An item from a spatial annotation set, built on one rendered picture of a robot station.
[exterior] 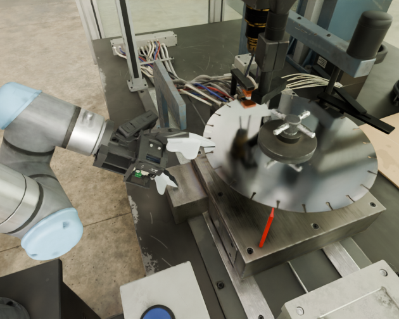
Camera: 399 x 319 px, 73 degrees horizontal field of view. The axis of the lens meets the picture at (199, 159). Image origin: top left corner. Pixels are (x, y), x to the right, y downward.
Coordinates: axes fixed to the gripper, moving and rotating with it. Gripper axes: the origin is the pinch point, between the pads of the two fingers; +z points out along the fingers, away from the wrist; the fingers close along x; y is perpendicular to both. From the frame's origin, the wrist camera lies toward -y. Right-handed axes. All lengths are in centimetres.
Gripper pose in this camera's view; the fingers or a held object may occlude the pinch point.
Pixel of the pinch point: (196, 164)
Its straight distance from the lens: 57.3
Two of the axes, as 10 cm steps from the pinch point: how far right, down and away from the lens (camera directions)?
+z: 8.4, 3.3, 4.3
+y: 0.5, 7.4, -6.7
